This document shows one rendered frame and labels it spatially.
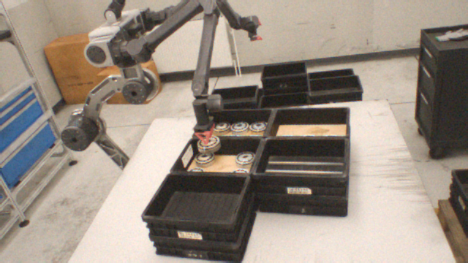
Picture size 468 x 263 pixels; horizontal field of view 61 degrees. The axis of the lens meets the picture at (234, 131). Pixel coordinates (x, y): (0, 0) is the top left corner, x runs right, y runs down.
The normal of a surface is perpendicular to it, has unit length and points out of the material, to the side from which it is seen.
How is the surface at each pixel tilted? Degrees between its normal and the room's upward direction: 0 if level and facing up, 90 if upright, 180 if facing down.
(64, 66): 91
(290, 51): 90
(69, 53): 89
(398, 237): 0
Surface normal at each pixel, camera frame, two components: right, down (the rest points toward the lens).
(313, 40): -0.13, 0.52
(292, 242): -0.17, -0.85
